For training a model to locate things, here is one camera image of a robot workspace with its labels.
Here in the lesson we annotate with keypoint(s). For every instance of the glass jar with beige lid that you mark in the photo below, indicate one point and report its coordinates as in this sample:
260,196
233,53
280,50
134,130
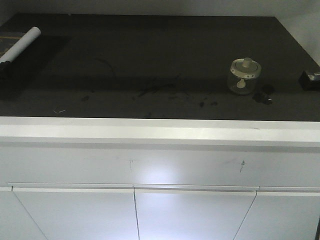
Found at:
243,76

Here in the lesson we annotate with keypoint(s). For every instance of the small metal clip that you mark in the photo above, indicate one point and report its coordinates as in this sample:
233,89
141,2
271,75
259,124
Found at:
59,110

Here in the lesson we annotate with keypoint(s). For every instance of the small black plug adapter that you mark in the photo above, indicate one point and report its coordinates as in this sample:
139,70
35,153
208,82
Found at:
264,95

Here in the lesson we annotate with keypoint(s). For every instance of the white fume hood base cabinet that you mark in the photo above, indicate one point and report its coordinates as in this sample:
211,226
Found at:
157,179

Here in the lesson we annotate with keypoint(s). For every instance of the white rolled paper tube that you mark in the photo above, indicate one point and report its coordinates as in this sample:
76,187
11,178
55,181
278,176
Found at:
29,37

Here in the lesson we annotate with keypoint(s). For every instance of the black box at right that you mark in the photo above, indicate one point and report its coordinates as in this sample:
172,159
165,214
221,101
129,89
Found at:
310,81

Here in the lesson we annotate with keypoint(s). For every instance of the dark mat with gold print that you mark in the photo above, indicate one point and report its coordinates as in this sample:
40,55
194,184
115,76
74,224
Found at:
8,39

